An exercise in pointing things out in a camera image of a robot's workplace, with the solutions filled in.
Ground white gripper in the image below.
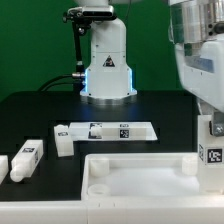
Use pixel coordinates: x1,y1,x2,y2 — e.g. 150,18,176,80
175,36,224,136

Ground white desk top tray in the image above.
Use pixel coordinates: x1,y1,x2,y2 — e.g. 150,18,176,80
81,153,199,200

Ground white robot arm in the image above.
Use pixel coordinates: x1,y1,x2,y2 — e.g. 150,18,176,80
68,0,224,136

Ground white front rail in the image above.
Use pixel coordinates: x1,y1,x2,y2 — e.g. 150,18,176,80
0,195,224,224

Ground white flat base plate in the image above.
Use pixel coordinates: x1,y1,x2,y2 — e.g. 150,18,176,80
68,122,157,141

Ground black camera stand pole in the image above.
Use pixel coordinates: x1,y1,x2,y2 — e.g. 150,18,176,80
72,22,84,91

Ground black camera on stand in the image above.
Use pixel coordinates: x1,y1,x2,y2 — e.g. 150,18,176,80
63,6,116,23

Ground black cables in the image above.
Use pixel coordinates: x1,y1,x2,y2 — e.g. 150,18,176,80
37,75,83,92

